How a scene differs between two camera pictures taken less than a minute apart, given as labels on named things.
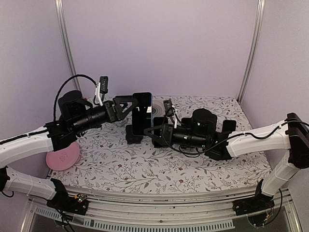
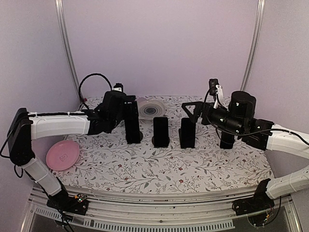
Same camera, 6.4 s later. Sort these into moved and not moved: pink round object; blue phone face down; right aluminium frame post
Moved: blue phone face down
Not moved: pink round object; right aluminium frame post
